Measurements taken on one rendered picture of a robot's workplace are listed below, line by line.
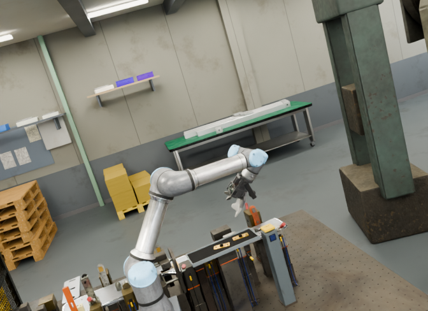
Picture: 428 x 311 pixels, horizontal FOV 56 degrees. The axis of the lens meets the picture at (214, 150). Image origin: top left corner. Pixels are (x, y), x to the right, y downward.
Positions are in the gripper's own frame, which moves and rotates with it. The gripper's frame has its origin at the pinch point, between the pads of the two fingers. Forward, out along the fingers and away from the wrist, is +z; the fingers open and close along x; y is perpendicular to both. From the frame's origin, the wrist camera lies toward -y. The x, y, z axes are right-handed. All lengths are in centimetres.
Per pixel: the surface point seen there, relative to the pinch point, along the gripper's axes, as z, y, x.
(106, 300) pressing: 76, 38, 0
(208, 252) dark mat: 20.1, 7.7, 13.4
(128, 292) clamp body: 58, 35, 10
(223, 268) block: 23.3, -1.2, 19.7
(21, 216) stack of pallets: 310, 49, -360
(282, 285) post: 22.6, -36.7, 25.1
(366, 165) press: -14, -223, -143
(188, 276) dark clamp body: 40.3, 8.5, 10.8
